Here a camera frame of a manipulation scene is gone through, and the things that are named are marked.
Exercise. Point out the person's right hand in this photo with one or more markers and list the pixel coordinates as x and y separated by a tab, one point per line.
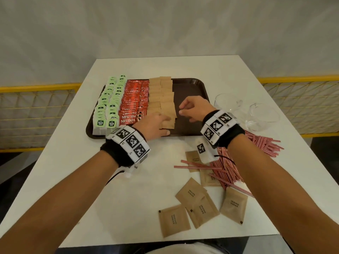
198	108

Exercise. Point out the person's left hand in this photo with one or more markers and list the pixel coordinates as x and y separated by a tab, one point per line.
151	126

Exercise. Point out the brown plastic tray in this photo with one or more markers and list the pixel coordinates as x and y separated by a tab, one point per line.
190	89

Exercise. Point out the neat rows of sugar packets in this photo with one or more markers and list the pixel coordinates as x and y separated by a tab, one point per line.
161	95

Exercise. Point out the row of red Nescafe sachets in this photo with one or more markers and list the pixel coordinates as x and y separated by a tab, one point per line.
132	97

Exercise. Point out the neat rows of tea bags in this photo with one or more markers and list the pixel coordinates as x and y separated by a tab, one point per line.
106	108

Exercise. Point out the clear glass cups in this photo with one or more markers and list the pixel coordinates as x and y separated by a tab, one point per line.
262	119

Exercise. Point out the pile of pink stirrer sticks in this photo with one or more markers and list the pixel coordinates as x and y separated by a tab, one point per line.
262	142

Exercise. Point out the pile of brown sugar packets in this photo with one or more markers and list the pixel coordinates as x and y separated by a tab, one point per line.
174	220

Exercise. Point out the person's left forearm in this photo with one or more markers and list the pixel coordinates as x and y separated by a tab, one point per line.
53	208

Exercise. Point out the person's right forearm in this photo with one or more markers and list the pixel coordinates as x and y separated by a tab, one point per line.
286	195

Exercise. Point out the person's white clothing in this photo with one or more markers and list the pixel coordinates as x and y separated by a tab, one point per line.
185	248

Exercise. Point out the right wristband with marker tiles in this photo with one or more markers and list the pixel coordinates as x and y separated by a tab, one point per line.
218	124

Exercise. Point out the wristband with marker tiles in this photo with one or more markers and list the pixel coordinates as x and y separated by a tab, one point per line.
129	141
218	124

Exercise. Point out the left wristband with marker tiles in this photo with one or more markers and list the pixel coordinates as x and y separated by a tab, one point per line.
129	141

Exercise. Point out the marker cube on right wrist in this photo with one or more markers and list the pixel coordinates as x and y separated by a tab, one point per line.
204	150

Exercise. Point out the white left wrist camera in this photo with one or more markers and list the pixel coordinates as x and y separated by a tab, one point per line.
129	170

